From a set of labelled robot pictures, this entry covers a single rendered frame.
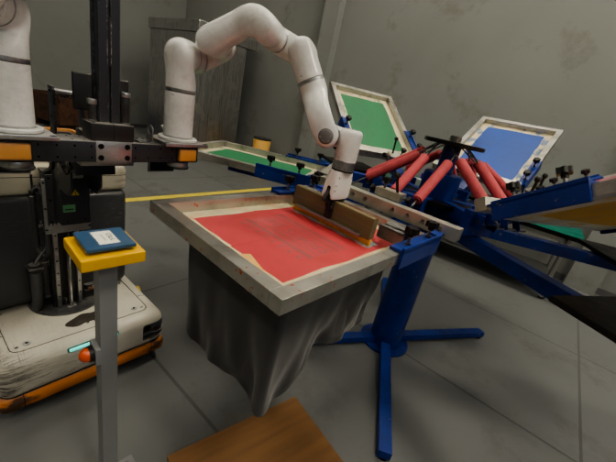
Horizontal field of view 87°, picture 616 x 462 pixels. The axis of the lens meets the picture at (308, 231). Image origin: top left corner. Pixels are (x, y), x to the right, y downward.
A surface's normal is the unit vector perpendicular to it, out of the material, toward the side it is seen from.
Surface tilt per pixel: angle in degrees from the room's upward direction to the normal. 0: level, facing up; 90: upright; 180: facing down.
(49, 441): 0
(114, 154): 90
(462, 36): 90
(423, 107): 90
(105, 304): 90
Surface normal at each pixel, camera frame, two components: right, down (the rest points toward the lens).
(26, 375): 0.76, 0.37
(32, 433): 0.21, -0.91
